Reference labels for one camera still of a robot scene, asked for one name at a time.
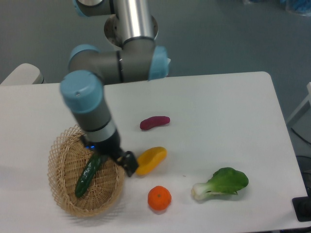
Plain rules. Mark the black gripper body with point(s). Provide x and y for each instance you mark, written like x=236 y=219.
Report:
x=111 y=148

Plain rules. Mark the green cucumber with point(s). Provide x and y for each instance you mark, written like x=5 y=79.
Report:
x=85 y=179

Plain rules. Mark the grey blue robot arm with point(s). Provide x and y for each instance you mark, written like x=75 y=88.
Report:
x=138 y=59

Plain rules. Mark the woven wicker basket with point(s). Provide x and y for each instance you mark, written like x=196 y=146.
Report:
x=67 y=159

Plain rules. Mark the yellow mango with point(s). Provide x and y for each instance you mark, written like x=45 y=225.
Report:
x=150 y=159

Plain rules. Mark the purple sweet potato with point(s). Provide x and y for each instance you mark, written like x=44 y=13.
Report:
x=154 y=121

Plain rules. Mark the orange tangerine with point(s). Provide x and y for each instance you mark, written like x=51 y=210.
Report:
x=159 y=198

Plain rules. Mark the white chair armrest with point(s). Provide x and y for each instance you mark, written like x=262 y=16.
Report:
x=24 y=74

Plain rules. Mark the green bok choy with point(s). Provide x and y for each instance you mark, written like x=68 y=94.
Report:
x=225 y=181

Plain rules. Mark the white furniture at right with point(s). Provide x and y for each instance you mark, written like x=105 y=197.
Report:
x=301 y=109

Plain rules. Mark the black device at edge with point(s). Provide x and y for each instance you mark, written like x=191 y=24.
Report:
x=302 y=208

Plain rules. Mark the clear container with blue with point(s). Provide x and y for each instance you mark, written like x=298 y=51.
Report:
x=300 y=7

